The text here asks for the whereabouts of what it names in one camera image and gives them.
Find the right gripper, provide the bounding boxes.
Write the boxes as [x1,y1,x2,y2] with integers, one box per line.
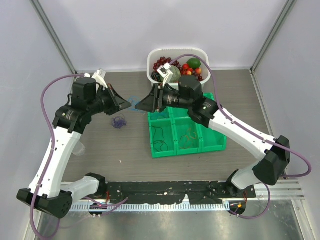
[136,83,192,113]

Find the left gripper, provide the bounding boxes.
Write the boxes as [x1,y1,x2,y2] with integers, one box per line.
[87,83,131,116]

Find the purple cable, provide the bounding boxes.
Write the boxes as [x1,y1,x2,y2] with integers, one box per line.
[110,113,129,130]

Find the brown cable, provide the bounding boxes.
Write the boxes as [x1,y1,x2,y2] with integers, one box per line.
[152,124,170,153]

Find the orange cable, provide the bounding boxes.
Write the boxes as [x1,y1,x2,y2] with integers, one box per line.
[179,127,198,150]

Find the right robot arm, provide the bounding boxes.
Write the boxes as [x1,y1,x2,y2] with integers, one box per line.
[135,75,291,198]

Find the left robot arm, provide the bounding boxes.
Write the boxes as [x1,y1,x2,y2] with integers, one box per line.
[16,77,131,219]

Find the dark grape bunch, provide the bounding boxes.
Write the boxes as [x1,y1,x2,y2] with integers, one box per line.
[150,71,161,82]

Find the green compartment tray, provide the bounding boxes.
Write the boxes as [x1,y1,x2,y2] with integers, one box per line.
[147,107,227,158]

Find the green melon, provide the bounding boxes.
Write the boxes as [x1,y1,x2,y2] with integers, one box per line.
[167,65,181,83]

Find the red grape bunch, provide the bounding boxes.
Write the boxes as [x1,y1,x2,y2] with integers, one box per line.
[153,56,182,71]

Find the red cherries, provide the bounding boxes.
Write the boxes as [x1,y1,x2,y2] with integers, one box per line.
[180,63,203,82]

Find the white plastic basin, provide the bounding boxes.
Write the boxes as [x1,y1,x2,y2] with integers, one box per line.
[146,47,211,88]

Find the green lime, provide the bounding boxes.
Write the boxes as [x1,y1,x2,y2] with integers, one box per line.
[187,57,202,69]

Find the clear plastic bottle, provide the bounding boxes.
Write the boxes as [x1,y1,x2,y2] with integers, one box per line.
[72,141,86,157]

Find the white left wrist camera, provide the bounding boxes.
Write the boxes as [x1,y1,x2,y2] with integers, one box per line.
[84,69,108,89]

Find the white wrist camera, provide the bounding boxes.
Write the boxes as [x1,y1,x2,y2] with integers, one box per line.
[84,69,108,89]
[156,63,174,87]

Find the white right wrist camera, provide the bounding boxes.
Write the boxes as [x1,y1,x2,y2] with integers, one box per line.
[156,63,174,87]

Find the purple left arm hose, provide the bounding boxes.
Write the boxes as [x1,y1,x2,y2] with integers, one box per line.
[29,74,87,238]

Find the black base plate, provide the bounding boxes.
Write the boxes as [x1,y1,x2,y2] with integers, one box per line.
[91,181,256,205]

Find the white cable duct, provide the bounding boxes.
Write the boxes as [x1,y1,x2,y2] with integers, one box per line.
[70,201,230,213]

